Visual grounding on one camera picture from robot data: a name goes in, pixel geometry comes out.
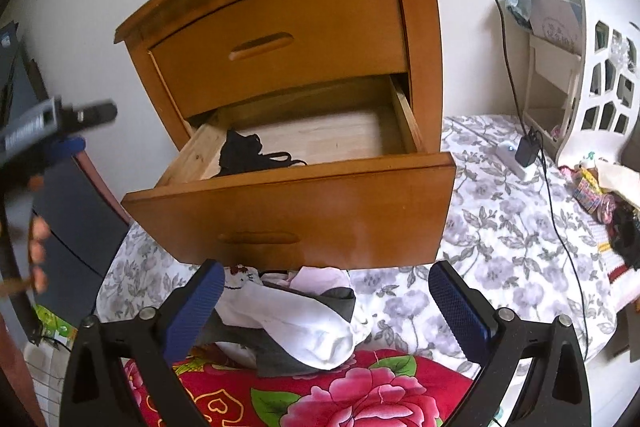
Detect person's left hand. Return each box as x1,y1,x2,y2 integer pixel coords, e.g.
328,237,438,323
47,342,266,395
27,216,51,295

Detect white cartoon print garment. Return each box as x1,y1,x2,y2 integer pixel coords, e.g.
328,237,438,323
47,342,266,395
222,264,264,294

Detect dark blue cabinet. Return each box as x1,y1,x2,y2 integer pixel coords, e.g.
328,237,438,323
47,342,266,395
0,22,131,318

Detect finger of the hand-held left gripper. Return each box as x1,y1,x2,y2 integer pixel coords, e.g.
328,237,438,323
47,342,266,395
42,135,87,168
59,100,119,130

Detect grey floral bedsheet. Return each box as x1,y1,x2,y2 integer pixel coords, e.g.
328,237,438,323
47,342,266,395
95,114,618,380

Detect pile of colourful trinkets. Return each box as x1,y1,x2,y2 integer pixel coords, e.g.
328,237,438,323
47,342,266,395
560,159,640,228

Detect black charger adapter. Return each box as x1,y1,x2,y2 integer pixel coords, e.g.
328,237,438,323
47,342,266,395
515,132,544,168

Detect pale blue book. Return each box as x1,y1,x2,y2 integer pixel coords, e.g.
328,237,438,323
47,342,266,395
530,0,584,54

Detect grey garment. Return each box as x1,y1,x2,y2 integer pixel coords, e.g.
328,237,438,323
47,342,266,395
195,287,359,378

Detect black charging cable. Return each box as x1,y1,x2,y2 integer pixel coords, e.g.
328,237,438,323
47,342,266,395
250,0,591,349

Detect white woven mat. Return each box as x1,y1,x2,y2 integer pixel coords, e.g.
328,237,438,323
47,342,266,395
597,232,640,304

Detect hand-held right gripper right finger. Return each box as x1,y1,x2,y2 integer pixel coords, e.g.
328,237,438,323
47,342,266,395
429,261,591,427

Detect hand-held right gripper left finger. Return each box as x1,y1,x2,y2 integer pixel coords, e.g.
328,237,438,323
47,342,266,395
60,259,226,427

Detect wooden nightstand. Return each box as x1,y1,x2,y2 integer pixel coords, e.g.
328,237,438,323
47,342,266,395
114,0,458,270

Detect white power strip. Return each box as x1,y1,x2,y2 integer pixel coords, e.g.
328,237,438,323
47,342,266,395
495,141,536,180

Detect black bra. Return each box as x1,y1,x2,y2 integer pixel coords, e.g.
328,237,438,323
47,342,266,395
218,130,307,178

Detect red floral blanket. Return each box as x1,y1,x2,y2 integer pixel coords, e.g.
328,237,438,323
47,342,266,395
122,349,476,427

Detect white cutout storage rack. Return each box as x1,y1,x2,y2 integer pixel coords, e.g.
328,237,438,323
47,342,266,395
520,0,640,168

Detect black tangled bundle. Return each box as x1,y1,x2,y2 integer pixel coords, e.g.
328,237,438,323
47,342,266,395
610,207,640,273

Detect small white garment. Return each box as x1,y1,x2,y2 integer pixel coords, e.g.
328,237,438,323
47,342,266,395
215,282,374,371

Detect green carton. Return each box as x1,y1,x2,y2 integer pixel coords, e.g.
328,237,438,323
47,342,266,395
30,304,76,344

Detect pale pink garment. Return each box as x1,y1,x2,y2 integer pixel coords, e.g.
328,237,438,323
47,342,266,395
290,267,352,296

